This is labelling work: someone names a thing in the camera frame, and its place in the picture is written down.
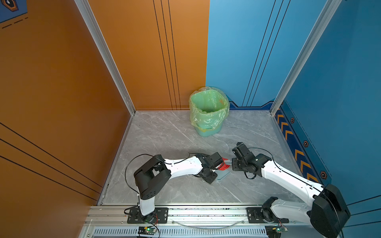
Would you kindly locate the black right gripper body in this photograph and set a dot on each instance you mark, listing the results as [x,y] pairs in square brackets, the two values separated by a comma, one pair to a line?
[238,165]

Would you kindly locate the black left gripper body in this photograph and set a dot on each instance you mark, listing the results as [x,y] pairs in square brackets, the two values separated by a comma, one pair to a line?
[211,176]

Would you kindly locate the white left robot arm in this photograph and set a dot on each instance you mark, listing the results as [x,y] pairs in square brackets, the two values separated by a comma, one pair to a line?
[152,176]

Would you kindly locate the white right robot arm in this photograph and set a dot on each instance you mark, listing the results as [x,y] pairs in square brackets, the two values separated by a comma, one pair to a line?
[321,206]

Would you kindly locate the red paper scrap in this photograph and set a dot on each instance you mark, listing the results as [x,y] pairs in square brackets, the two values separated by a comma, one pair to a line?
[224,165]

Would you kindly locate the green trash bin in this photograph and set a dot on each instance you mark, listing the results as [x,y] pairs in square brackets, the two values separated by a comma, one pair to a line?
[208,127]

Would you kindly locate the right green circuit board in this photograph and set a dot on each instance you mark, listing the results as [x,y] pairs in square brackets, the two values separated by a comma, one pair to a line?
[276,231]

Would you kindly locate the green circuit board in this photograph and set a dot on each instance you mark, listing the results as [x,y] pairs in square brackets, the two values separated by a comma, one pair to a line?
[147,232]
[276,231]

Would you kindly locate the left green circuit board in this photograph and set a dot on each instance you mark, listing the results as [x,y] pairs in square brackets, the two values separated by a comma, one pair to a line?
[147,232]

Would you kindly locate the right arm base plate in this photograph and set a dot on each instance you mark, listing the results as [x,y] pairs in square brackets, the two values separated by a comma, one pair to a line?
[262,216]

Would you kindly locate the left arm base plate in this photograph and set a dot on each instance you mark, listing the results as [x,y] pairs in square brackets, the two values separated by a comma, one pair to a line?
[158,216]

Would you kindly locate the aluminium front rail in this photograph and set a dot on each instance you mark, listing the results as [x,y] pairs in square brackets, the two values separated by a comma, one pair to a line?
[196,215]

